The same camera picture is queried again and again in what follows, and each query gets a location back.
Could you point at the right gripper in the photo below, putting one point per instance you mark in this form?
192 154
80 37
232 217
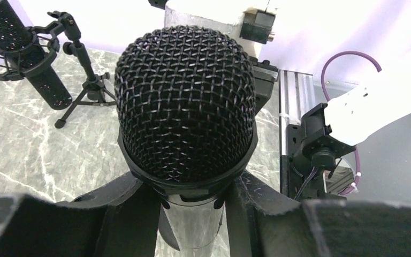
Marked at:
265 76

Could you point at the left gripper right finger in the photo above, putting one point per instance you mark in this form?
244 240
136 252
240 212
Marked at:
263 222

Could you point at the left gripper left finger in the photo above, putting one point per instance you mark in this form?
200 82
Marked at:
117 219

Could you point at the black microphone orange tip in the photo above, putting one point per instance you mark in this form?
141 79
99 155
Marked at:
186 106

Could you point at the black shock mount tripod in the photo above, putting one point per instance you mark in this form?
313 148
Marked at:
94 92

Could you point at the black microphone silver grille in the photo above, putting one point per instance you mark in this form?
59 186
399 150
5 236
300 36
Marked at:
22 56

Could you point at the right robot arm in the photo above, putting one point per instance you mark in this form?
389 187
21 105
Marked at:
333 129

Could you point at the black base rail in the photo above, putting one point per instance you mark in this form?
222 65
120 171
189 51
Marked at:
299 178

